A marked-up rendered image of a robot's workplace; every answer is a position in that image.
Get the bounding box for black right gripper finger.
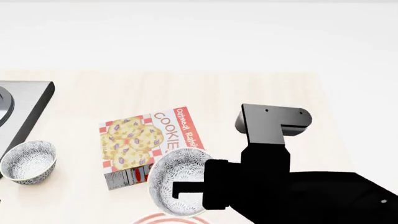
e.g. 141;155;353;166
172;181;205;200

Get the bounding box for black white patterned bowl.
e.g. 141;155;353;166
0;140;58;185
147;147;216;217

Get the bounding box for white plate red rings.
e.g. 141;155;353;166
130;212;213;224

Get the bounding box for oatmeal raisin cookies box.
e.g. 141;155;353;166
98;106;206;191

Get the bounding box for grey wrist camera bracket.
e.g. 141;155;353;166
234;103;313;145

